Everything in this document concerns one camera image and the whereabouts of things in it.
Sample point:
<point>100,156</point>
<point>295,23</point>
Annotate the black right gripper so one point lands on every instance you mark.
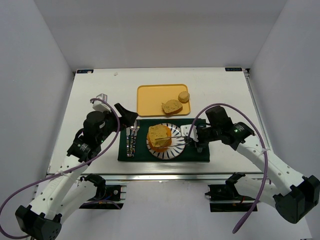
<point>198,136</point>

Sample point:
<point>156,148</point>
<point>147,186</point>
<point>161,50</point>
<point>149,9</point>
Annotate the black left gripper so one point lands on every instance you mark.
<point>117,119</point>

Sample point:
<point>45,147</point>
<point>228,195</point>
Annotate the metal tongs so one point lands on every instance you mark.
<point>176,141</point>

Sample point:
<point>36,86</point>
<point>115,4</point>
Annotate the seeded bread slice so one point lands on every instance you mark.
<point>157,128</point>
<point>172,107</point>

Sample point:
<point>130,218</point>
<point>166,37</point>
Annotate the round orange bread loaf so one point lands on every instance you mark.
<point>153,135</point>

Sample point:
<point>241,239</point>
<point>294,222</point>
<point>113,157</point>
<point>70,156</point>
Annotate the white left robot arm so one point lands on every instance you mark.
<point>42,219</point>

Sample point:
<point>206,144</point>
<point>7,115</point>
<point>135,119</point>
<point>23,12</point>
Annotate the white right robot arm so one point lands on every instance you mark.
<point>291,193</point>

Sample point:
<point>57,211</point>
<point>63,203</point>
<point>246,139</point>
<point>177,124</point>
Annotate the metal spoon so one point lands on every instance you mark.
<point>129,131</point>

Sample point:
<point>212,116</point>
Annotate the dark green placemat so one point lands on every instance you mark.
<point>142,154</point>

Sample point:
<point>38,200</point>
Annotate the white blue striped plate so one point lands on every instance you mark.
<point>171,152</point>

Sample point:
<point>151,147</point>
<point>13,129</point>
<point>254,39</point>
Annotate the yellow plastic tray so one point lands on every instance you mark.
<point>151,97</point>

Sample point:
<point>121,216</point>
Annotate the small round bun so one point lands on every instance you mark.
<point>183,97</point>

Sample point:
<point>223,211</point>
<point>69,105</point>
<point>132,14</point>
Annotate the blue label left corner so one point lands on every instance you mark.
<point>84,71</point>

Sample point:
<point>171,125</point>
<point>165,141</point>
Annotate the blue label corner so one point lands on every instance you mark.
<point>233,69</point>
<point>84,71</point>

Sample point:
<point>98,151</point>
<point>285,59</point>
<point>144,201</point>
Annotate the blue label right corner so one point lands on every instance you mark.
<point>233,69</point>

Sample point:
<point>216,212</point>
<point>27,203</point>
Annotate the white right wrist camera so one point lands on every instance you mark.
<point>189,131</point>

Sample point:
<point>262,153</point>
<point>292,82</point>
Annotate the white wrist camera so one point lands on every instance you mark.
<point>189,131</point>
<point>100,103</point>

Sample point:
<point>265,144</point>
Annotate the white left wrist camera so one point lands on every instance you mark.
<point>100,103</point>

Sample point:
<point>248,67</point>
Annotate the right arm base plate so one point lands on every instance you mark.
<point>224,199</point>

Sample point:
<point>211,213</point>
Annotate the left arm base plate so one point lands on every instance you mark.
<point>111,197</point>

